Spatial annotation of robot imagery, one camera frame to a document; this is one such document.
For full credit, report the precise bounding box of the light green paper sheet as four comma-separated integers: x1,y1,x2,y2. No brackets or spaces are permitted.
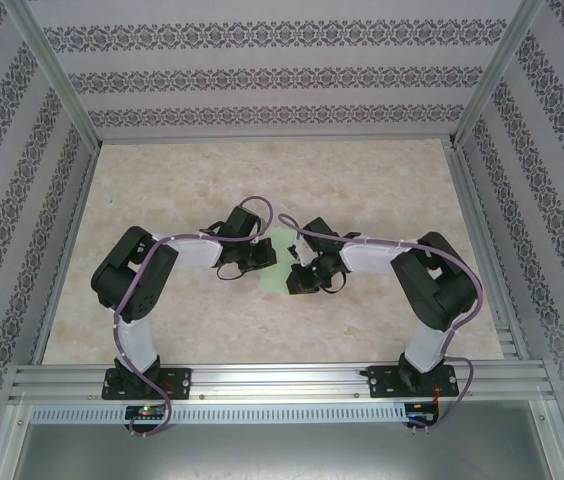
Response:
256,227,309,297

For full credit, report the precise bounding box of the right controller board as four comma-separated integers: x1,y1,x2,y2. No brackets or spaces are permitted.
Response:
405,402,438,419

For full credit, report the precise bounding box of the controller board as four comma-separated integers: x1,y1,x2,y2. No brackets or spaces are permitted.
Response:
405,402,438,419
125,405,166,420

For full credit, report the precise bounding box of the left controller board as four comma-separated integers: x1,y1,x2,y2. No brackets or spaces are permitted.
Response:
125,405,166,420

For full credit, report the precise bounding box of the thin black right gripper cable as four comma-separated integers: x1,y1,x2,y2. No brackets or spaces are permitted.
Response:
320,272,349,296

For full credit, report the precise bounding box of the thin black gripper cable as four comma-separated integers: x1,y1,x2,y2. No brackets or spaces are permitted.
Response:
320,272,349,296
215,262,247,282

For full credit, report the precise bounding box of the thin black left gripper cable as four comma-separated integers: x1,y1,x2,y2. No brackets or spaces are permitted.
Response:
215,262,247,282

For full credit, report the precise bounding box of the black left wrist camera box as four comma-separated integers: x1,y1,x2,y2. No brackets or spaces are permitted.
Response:
223,205,264,237

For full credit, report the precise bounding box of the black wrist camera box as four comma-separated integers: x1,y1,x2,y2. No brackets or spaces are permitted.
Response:
286,216,337,266
223,205,264,237

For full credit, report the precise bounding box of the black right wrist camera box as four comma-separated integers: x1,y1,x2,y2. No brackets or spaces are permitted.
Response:
286,216,337,266

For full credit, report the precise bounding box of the aluminium mounting rail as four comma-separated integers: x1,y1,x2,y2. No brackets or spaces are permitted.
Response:
9,362,556,404

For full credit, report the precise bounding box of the thin aluminium wall rail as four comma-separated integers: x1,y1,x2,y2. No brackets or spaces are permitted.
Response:
95,131,457,147

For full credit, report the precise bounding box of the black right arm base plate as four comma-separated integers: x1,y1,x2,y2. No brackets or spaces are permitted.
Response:
367,364,458,400

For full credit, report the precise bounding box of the slotted grey cable duct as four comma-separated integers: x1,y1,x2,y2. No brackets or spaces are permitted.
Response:
29,402,411,424

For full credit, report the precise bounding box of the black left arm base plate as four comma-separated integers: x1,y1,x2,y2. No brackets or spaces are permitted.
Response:
103,367,193,401

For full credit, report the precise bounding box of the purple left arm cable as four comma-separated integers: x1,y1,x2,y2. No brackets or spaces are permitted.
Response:
113,195,276,439

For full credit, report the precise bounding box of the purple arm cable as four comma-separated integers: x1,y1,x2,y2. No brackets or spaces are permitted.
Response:
113,195,276,439
277,213,485,434

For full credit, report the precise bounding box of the aluminium side rail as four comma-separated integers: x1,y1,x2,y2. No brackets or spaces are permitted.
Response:
31,144,101,366
444,139,531,361

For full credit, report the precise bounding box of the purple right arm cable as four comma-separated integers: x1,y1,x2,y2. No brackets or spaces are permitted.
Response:
277,213,485,434

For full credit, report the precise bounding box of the aluminium frame post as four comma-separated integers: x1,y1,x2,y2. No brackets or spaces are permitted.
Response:
9,0,102,150
450,0,547,150

